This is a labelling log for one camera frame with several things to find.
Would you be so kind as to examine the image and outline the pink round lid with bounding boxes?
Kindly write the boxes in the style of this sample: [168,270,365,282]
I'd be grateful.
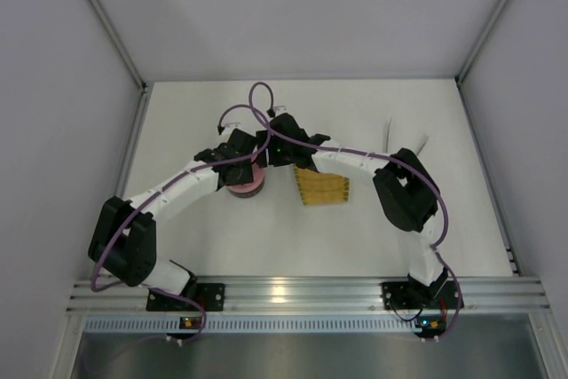
[249,164,264,183]

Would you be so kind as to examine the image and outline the silver metal tongs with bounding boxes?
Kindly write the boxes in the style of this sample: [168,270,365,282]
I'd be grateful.
[383,117,429,156]

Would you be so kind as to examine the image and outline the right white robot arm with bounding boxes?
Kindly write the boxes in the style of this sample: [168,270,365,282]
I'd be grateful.
[261,110,449,297]

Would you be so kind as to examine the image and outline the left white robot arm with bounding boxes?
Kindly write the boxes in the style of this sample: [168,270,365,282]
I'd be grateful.
[88,128,270,297]

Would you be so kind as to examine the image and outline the steel round lunch bowl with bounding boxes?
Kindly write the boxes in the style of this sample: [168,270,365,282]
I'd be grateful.
[227,178,264,199]

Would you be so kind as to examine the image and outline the green woven bamboo tray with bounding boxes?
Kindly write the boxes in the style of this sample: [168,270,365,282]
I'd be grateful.
[294,166,350,206]

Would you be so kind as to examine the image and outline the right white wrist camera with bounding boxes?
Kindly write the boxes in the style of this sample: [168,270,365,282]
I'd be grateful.
[266,106,288,118]

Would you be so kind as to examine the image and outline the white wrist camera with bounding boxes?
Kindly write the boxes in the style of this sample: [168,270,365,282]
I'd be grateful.
[217,122,241,135]
[266,106,288,118]

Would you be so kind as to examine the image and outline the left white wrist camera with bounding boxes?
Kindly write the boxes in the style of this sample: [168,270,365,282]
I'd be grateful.
[217,122,241,135]

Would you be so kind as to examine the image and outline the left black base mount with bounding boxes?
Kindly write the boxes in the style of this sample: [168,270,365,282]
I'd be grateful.
[146,282,225,312]

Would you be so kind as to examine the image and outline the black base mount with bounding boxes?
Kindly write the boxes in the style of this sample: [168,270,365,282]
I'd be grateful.
[146,282,225,312]
[381,280,463,311]

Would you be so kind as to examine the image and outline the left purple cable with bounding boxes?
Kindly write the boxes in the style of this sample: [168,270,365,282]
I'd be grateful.
[90,104,272,344]

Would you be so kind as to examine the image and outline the purple cable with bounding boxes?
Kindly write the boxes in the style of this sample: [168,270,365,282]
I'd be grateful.
[90,104,272,344]
[248,82,465,340]

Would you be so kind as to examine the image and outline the slotted cable duct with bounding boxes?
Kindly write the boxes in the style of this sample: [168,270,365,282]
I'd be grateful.
[83,314,441,334]

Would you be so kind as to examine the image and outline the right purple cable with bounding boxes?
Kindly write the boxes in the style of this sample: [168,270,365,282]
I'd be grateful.
[248,82,465,340]

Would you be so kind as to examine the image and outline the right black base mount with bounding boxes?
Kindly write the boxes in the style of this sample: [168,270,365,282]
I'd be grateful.
[381,280,463,311]

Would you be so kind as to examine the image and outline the aluminium mounting rail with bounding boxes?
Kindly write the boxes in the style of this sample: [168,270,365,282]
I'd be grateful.
[67,276,550,315]

